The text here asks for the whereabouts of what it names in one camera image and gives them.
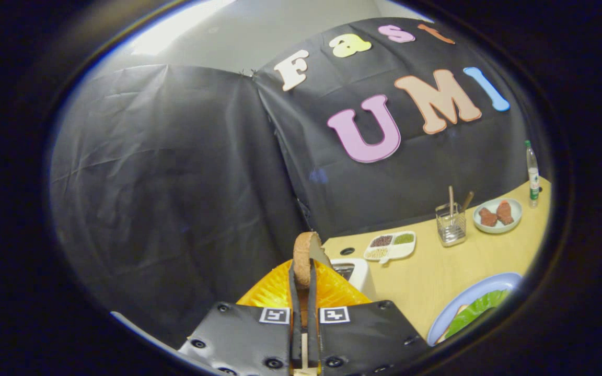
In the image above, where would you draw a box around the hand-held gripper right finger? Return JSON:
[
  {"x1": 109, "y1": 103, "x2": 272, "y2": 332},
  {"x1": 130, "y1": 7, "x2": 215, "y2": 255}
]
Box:
[{"x1": 306, "y1": 258, "x2": 430, "y2": 376}]

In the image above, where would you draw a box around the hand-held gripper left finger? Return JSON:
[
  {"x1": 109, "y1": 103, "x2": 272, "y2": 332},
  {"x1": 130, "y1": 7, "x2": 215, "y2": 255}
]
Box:
[{"x1": 178, "y1": 260, "x2": 307, "y2": 376}]

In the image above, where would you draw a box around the brown crust bread slice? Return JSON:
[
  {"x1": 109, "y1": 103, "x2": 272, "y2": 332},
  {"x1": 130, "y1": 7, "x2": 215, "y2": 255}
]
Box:
[{"x1": 293, "y1": 231, "x2": 333, "y2": 289}]

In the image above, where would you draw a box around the green lettuce leaf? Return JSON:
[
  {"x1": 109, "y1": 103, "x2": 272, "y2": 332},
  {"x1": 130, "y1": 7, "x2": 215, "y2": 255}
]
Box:
[{"x1": 445, "y1": 290, "x2": 511, "y2": 339}]

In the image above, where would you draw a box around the white toaster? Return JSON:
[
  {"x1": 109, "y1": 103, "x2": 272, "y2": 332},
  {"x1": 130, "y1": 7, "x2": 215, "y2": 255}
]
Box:
[{"x1": 330, "y1": 257, "x2": 377, "y2": 301}]

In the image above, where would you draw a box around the white divided sauce dish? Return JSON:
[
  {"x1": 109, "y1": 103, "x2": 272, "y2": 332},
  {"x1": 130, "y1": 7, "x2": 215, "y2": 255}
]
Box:
[{"x1": 363, "y1": 230, "x2": 416, "y2": 264}]

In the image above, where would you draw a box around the white bread slice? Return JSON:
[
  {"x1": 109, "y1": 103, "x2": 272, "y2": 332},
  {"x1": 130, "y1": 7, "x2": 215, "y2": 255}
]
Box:
[{"x1": 435, "y1": 304, "x2": 470, "y2": 345}]

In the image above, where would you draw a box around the blue round plate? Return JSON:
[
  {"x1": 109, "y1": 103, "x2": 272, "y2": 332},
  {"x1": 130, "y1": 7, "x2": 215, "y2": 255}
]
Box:
[{"x1": 426, "y1": 272, "x2": 523, "y2": 346}]

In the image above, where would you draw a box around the clear glass holder cup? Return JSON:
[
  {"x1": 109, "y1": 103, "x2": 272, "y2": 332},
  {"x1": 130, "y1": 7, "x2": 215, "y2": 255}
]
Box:
[{"x1": 435, "y1": 203, "x2": 467, "y2": 247}]

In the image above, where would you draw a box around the pale green round plate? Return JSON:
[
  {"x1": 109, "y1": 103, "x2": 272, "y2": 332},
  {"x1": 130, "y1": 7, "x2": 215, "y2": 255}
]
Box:
[{"x1": 472, "y1": 197, "x2": 523, "y2": 234}]

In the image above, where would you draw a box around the green cap water bottle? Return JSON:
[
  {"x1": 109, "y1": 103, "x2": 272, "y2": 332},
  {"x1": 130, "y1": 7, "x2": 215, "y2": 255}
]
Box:
[{"x1": 524, "y1": 140, "x2": 540, "y2": 208}]

